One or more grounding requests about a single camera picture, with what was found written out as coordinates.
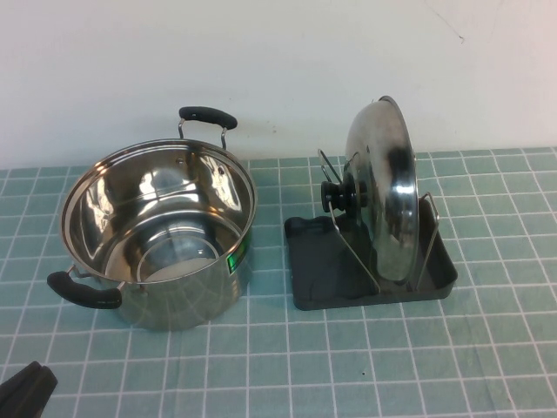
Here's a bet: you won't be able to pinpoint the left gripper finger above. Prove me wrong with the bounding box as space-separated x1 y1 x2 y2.
0 365 58 418
0 360 43 410

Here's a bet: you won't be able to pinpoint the steel pot lid black knob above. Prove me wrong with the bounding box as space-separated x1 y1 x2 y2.
320 95 419 293

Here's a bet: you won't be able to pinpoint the teal grid tablecloth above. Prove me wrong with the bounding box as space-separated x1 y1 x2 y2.
0 147 557 418

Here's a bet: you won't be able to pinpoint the stainless steel pot black handles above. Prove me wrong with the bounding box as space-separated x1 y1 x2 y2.
46 105 258 334

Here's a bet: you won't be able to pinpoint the black tray wire lid rack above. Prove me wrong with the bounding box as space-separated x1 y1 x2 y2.
283 204 460 311

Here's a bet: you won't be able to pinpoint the metal wire lid rack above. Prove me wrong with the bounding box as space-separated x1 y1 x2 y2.
317 148 439 293

